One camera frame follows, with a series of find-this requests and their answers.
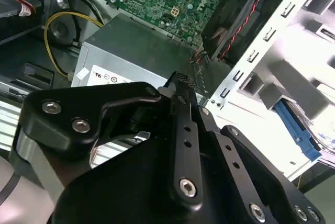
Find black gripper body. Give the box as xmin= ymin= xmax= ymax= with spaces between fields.
xmin=51 ymin=135 xmax=253 ymax=224

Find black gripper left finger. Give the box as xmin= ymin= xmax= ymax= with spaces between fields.
xmin=18 ymin=71 xmax=204 ymax=208

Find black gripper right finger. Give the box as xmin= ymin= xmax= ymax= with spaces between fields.
xmin=198 ymin=106 xmax=327 ymax=224

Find hard disk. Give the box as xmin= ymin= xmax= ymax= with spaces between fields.
xmin=272 ymin=97 xmax=335 ymax=162

